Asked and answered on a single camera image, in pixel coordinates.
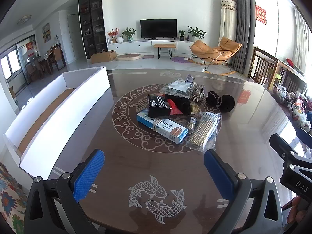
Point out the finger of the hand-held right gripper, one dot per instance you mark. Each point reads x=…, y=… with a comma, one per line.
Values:
x=280, y=145
x=304, y=134

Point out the brown fish-patterned desktop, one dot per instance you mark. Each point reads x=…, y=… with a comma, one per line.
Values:
x=121, y=165

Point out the red wall poster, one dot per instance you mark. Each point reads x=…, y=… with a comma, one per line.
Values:
x=260, y=14

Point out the red packet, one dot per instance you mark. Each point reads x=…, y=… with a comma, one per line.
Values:
x=173, y=108

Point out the white cardboard box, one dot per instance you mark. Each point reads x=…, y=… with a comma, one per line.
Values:
x=73, y=112

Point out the dark wooden slatted chair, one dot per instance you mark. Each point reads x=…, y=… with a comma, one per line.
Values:
x=258, y=63

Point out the brown cardboard box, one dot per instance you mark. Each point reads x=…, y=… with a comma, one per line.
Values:
x=102, y=57

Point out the small potted plant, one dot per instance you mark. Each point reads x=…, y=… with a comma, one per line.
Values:
x=181, y=33

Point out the rhinestone hair bow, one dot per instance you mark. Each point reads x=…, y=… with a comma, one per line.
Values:
x=198, y=93

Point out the wooden dining table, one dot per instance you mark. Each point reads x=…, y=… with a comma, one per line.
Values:
x=45, y=61

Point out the white sheer curtain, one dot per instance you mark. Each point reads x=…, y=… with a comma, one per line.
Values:
x=301, y=41

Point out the beige oval pet bed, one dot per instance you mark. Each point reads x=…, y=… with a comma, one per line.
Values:
x=128, y=57

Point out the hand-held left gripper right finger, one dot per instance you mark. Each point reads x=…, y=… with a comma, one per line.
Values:
x=218, y=175

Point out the sliding glass door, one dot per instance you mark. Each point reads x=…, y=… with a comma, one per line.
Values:
x=14, y=61

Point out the round ceiling lamp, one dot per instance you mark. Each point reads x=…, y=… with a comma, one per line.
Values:
x=24, y=19

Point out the pile of clutter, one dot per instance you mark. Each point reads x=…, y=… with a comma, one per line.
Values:
x=292, y=100

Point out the green potted plant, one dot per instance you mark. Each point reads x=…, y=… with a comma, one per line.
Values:
x=128, y=32

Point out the black knitted cloth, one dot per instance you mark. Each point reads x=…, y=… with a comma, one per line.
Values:
x=182, y=103

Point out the blue white medicine box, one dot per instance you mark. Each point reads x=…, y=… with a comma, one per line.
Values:
x=168, y=129

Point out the orange rocking chair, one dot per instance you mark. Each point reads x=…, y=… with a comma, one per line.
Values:
x=207, y=50

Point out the grey curtain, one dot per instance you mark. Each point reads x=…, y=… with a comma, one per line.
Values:
x=243, y=17

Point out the small black box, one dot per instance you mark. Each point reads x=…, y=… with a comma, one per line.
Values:
x=158, y=107

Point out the large leafy potted plant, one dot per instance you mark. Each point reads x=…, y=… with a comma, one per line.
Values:
x=196, y=32

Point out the person's right hand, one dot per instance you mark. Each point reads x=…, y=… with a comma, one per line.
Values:
x=298, y=203

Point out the covered standing air conditioner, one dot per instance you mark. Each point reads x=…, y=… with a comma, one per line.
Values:
x=228, y=17

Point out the clear safety glasses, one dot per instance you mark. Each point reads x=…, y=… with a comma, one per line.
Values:
x=189, y=78

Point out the black glass display cabinet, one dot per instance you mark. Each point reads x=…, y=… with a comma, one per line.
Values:
x=92, y=22

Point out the clear bag with white contents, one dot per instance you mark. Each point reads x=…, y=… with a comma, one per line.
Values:
x=178, y=86

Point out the red flower plant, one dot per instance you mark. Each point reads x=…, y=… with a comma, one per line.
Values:
x=112, y=33

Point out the black television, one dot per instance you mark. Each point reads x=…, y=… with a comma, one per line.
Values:
x=158, y=28

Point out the purple round mat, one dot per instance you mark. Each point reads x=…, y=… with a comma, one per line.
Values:
x=179, y=60

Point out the wooden bench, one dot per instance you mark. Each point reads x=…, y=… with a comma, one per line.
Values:
x=164, y=45

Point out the clear bag of bamboo sticks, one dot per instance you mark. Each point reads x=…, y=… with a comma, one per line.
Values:
x=203, y=131

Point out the floral cloth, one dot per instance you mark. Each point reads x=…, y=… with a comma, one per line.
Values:
x=9, y=199

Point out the yellow green stool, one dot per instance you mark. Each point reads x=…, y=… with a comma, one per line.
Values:
x=274, y=76

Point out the red door sign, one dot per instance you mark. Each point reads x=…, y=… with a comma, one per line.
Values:
x=30, y=46

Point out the white round vase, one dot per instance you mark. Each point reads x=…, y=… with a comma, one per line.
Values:
x=119, y=39

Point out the wooden dining chair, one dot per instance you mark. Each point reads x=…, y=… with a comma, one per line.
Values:
x=58, y=56

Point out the wooden side table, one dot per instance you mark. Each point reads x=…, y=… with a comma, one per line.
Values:
x=282, y=64

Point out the white TV cabinet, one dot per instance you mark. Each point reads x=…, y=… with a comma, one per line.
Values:
x=134, y=46

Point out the framed landscape painting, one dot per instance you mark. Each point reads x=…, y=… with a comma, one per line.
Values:
x=46, y=31

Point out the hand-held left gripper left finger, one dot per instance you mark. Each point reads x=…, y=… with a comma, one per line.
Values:
x=89, y=175

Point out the white door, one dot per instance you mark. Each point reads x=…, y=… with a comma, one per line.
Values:
x=72, y=39

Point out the dark floor scale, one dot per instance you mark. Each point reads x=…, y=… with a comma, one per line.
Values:
x=148, y=56

